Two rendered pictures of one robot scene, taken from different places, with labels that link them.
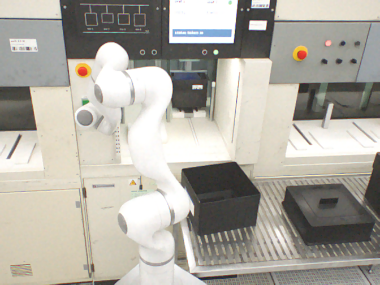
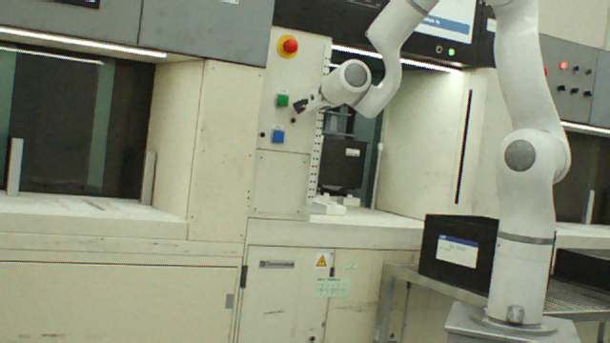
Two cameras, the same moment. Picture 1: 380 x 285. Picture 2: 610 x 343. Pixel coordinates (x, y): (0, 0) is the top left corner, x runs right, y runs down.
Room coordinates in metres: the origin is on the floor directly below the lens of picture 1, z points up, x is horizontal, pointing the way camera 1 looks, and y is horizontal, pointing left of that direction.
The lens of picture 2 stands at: (-0.34, 1.12, 1.11)
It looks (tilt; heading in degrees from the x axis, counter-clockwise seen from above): 3 degrees down; 339
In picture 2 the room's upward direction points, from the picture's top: 7 degrees clockwise
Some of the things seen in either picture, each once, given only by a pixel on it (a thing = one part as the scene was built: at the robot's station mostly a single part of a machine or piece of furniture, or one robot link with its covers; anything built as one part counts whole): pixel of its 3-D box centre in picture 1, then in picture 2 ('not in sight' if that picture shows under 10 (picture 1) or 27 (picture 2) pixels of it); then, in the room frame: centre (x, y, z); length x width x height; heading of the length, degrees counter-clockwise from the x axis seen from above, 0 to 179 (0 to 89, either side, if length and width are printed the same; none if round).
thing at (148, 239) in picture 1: (147, 228); (528, 185); (0.94, 0.11, 1.07); 0.19 x 0.12 x 0.24; 126
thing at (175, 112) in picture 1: (186, 107); (322, 195); (2.29, 0.01, 0.89); 0.22 x 0.21 x 0.04; 9
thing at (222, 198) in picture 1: (217, 196); (486, 252); (1.42, -0.15, 0.85); 0.28 x 0.28 x 0.17; 19
